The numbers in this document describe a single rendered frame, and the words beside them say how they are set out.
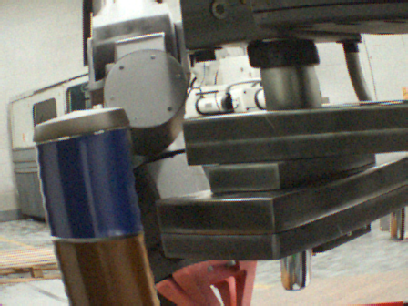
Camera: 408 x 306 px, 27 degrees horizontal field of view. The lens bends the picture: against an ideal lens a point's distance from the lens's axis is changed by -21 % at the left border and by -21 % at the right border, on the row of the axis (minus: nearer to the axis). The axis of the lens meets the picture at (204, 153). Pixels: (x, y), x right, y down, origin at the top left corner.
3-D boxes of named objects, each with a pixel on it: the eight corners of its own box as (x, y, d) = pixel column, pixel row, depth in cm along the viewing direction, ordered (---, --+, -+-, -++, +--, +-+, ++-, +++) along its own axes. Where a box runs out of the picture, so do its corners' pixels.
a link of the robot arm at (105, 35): (189, 15, 74) (155, -43, 102) (79, 36, 74) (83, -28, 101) (203, 159, 80) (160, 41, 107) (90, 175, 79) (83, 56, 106)
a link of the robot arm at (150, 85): (224, 117, 66) (195, -25, 70) (92, 137, 65) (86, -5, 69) (212, 170, 77) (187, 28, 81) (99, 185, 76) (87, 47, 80)
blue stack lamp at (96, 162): (105, 222, 37) (91, 132, 36) (166, 227, 34) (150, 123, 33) (34, 232, 34) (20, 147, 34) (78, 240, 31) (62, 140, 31)
